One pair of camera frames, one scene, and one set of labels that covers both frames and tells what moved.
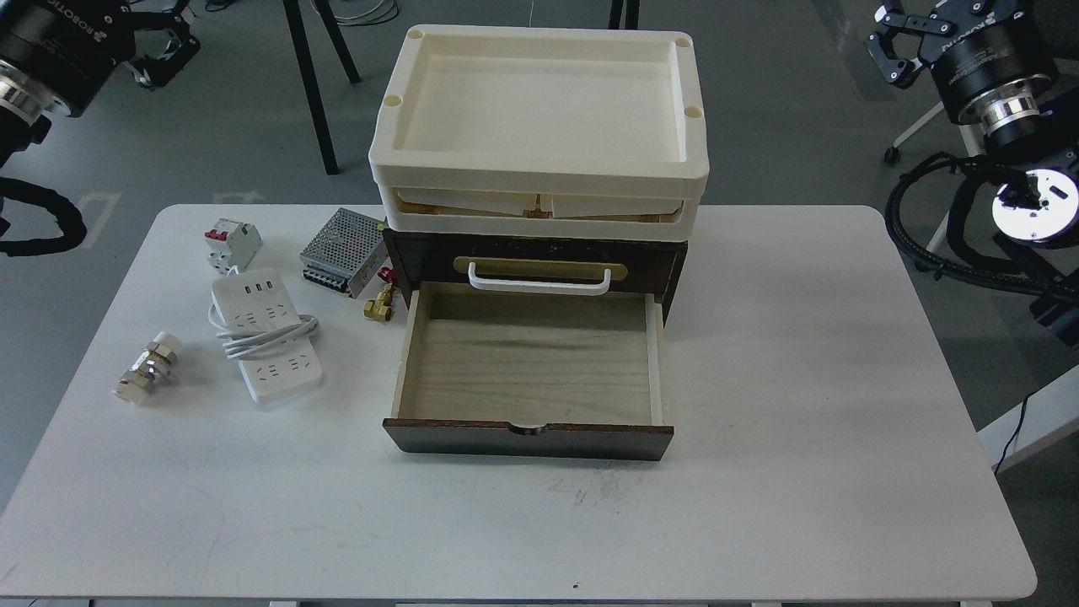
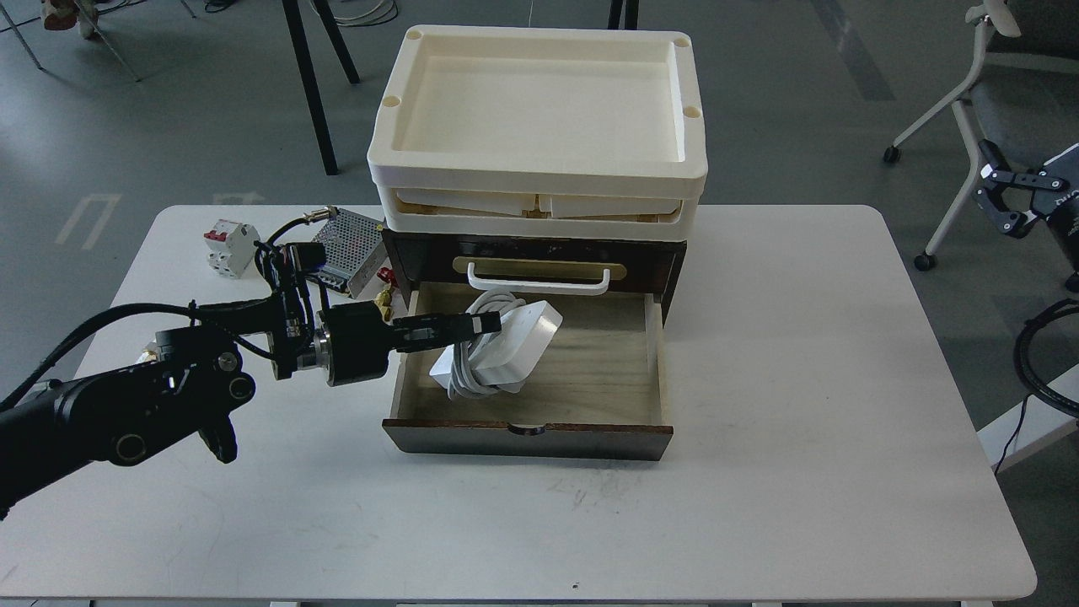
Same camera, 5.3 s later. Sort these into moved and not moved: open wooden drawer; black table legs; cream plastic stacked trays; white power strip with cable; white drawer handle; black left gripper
Moved: black left gripper; white power strip with cable
Not moved: cream plastic stacked trays; black table legs; open wooden drawer; white drawer handle
